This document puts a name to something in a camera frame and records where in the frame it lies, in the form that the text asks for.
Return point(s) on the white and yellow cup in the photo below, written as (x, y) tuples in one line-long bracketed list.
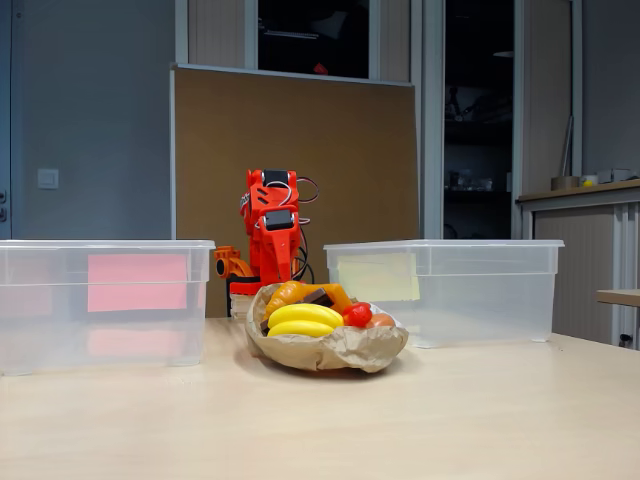
[(589, 181)]

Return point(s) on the yellow toy banana bunch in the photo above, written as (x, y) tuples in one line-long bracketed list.
[(300, 317)]

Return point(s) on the beige side table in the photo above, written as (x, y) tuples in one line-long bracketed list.
[(620, 297)]

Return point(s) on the clear plastic bin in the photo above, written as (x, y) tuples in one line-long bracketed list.
[(20, 270), (500, 300)]

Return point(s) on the small red object behind window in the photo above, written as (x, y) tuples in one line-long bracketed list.
[(320, 69)]

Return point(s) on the thin leaning rod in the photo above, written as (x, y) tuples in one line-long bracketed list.
[(567, 145)]

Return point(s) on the wooden block stack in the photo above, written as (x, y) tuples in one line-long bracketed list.
[(242, 306)]

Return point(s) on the white light switch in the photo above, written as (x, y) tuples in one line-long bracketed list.
[(48, 179)]

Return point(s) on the orange table clamp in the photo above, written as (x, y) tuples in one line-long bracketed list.
[(227, 262)]

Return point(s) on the red gripper black motor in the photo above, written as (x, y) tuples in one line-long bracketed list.
[(278, 246)]

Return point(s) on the brown tape roll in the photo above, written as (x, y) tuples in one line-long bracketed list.
[(565, 183)]

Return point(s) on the pink sticky note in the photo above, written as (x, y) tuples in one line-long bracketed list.
[(135, 282)]

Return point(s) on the grey roller shutter cabinet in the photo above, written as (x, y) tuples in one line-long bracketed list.
[(575, 260)]

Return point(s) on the brown toy donut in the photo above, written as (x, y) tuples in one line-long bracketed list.
[(381, 321)]

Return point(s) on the red toy chili pepper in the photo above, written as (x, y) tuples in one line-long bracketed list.
[(357, 315)]

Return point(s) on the yellow sticky note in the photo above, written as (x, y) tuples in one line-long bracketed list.
[(380, 277)]

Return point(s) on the red robot arm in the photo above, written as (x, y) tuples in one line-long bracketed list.
[(257, 197)]

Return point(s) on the brown cork board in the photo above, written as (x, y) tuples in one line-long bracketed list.
[(210, 150)]

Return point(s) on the orange toy croissant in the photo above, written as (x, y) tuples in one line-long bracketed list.
[(282, 295)]

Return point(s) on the crumpled brown paper bag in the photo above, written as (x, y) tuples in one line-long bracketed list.
[(350, 350)]

